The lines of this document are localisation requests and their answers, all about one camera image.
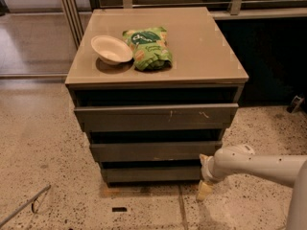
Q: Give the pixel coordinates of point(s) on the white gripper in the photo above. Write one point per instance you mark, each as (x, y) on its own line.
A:
(208, 171)

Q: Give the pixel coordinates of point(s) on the grey bottom drawer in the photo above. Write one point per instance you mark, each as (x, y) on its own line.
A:
(133, 175)

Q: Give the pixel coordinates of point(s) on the grey drawer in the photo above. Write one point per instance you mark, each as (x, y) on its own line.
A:
(133, 175)
(130, 152)
(156, 117)

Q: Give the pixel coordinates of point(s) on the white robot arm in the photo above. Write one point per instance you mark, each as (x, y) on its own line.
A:
(288, 170)

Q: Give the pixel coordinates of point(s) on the grey middle drawer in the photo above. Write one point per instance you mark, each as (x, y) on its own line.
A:
(130, 152)

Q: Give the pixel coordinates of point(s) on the grey top drawer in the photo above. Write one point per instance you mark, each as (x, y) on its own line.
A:
(156, 117)

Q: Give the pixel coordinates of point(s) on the grey drawer cabinet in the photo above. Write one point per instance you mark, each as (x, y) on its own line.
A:
(204, 71)

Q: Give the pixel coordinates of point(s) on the dark caster foot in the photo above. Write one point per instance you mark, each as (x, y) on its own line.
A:
(295, 104)

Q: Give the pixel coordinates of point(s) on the green snack bag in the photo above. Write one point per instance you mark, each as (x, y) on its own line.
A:
(149, 48)

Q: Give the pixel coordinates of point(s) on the white paper bowl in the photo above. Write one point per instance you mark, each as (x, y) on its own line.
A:
(111, 50)

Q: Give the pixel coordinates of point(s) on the grey metal rod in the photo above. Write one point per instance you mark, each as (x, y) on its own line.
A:
(24, 205)

